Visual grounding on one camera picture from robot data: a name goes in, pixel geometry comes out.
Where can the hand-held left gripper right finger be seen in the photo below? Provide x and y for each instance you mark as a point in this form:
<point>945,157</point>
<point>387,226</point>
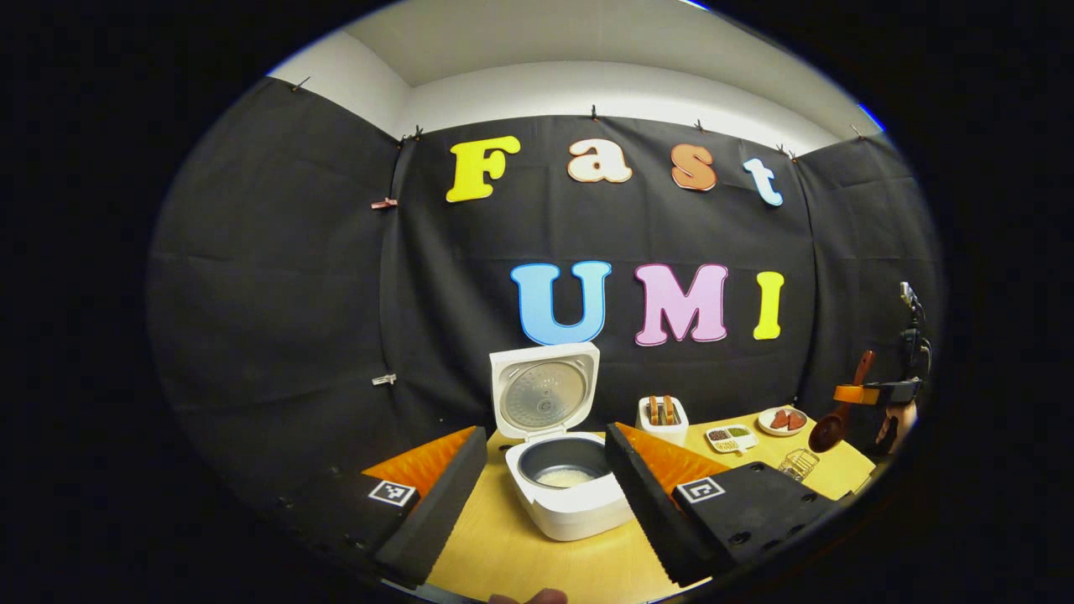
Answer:
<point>642,512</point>

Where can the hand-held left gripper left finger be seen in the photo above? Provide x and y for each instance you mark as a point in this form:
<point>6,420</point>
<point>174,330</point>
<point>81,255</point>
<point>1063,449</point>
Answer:
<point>440,503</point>

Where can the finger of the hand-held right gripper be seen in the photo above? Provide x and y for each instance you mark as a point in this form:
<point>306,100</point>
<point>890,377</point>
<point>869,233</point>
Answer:
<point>856,393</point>

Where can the brown wooden spoon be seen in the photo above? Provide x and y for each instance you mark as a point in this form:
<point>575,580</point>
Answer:
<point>826,432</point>

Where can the white rice cooker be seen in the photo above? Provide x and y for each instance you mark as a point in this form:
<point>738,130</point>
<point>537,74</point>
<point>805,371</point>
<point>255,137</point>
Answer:
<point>570,512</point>

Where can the red meat slice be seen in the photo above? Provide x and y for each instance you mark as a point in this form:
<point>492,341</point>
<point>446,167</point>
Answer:
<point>780,420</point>
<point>797,420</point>

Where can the white toaster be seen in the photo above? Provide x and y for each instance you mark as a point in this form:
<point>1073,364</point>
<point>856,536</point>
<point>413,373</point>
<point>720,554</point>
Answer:
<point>663,434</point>

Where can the white round plate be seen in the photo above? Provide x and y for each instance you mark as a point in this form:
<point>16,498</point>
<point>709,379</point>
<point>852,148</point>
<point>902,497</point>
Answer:
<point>765,426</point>

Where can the toasted bread slice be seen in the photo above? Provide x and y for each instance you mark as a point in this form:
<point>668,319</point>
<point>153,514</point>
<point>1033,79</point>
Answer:
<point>669,409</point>
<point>654,409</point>

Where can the white divided dish of beans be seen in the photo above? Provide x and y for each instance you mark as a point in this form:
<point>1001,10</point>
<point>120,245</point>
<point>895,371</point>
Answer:
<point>730,436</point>

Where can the white cloth clip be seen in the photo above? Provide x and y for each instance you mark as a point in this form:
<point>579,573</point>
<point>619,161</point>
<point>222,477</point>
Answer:
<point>384,380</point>

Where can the black backdrop cloth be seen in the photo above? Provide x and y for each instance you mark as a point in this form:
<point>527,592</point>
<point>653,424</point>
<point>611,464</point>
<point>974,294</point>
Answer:
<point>277,319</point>

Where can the row of small black clips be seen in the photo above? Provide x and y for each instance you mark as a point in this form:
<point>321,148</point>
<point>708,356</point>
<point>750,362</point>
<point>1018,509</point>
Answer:
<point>594,112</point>

